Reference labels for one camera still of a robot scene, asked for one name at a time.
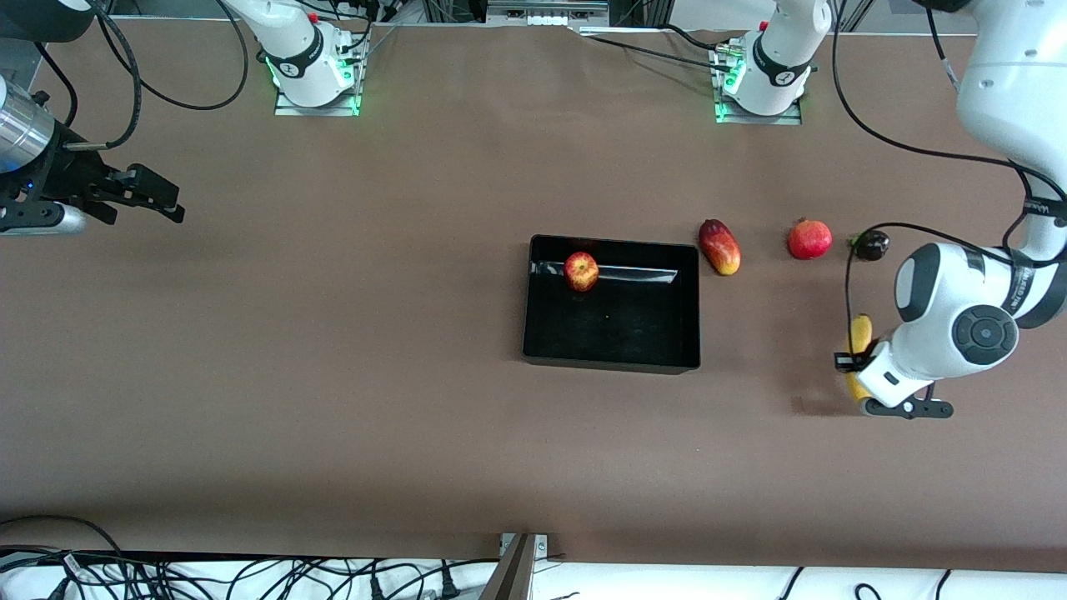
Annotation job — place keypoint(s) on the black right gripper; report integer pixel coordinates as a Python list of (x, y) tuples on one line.
[(77, 177)]

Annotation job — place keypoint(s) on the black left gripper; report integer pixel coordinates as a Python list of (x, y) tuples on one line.
[(849, 361)]

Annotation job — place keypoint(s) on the yellow banana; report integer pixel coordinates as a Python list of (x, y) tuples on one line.
[(860, 329)]

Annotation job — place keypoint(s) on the black plastic box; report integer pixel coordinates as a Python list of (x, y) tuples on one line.
[(617, 333)]

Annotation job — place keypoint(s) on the red yellow apple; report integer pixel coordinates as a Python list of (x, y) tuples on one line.
[(581, 272)]

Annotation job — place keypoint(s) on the dark purple mangosteen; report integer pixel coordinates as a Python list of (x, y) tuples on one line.
[(871, 246)]

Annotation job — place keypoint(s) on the red pomegranate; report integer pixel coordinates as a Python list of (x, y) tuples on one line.
[(809, 240)]

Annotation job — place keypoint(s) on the red yellow mango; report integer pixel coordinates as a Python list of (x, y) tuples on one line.
[(720, 248)]

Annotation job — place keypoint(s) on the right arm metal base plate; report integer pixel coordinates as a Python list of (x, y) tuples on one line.
[(317, 111)]

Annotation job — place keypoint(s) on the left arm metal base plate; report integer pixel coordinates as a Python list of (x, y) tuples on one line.
[(758, 120)]

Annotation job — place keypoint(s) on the metal camera post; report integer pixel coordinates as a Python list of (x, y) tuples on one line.
[(513, 575)]

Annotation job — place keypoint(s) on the silver frame connector strip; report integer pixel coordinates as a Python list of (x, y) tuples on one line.
[(546, 12)]

